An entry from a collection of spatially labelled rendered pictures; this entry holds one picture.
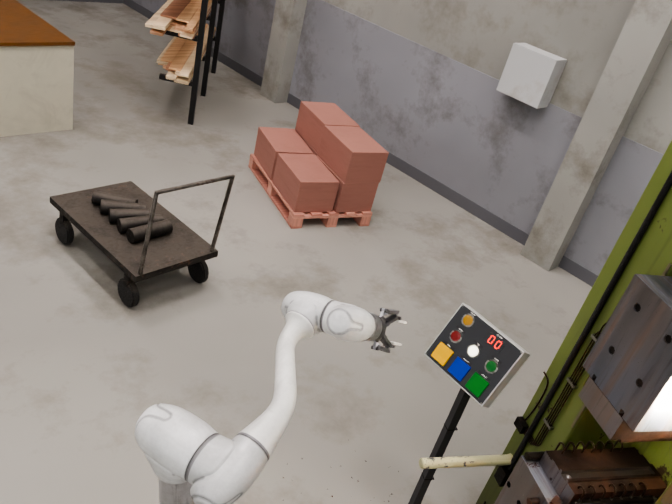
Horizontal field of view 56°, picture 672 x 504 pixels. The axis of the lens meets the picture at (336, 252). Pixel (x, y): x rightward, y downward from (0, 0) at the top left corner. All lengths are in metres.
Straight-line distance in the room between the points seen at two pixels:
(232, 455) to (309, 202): 3.90
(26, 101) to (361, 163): 2.95
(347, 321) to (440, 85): 5.02
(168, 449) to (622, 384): 1.43
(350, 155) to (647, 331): 3.50
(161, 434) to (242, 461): 0.21
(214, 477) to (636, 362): 1.35
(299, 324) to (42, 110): 4.77
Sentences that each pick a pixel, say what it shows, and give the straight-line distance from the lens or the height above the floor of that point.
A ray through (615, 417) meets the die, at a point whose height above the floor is 1.35.
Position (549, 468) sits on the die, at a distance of 2.62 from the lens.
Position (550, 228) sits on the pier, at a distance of 5.94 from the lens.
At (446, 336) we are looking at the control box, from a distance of 2.78.
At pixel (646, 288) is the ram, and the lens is 2.21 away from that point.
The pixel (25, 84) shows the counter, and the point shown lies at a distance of 6.20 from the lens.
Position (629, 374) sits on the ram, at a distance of 2.26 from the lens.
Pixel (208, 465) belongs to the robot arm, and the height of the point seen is 1.41.
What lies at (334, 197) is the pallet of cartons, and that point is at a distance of 5.40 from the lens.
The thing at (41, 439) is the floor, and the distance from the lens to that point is 3.51.
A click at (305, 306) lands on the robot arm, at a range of 1.88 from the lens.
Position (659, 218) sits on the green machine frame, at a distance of 2.39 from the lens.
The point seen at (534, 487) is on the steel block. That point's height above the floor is 0.89.
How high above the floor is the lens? 2.64
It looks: 31 degrees down
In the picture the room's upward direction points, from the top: 15 degrees clockwise
